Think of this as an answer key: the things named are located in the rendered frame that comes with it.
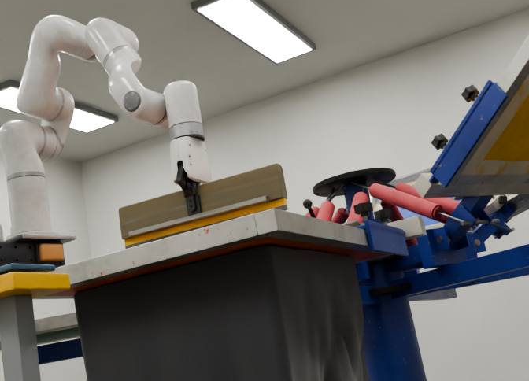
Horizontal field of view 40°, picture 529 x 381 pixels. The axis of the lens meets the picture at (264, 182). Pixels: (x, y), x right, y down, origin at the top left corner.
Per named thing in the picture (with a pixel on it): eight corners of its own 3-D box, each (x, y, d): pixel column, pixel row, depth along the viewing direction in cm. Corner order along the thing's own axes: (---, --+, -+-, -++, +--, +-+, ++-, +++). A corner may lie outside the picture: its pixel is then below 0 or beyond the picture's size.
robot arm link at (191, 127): (184, 136, 169) (186, 148, 168) (162, 129, 161) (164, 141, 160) (212, 127, 166) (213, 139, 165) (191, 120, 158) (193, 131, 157)
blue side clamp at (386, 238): (374, 249, 162) (368, 220, 163) (353, 255, 163) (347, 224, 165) (408, 255, 188) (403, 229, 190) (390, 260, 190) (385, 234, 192)
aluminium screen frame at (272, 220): (278, 230, 119) (274, 208, 120) (12, 300, 142) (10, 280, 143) (404, 252, 189) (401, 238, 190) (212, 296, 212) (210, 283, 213)
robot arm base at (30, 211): (-11, 249, 181) (-17, 189, 184) (32, 249, 191) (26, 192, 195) (26, 234, 172) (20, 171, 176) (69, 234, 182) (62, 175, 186)
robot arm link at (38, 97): (25, 5, 182) (78, 27, 199) (-17, 147, 183) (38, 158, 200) (65, 13, 175) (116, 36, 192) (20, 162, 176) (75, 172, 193)
